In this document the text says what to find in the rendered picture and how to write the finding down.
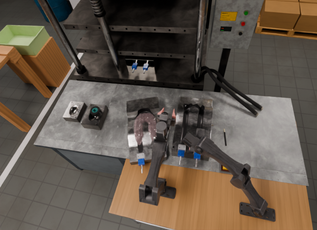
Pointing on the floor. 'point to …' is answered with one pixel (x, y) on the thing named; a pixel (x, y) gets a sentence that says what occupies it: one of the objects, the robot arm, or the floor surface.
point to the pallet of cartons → (288, 14)
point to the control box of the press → (233, 23)
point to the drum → (61, 13)
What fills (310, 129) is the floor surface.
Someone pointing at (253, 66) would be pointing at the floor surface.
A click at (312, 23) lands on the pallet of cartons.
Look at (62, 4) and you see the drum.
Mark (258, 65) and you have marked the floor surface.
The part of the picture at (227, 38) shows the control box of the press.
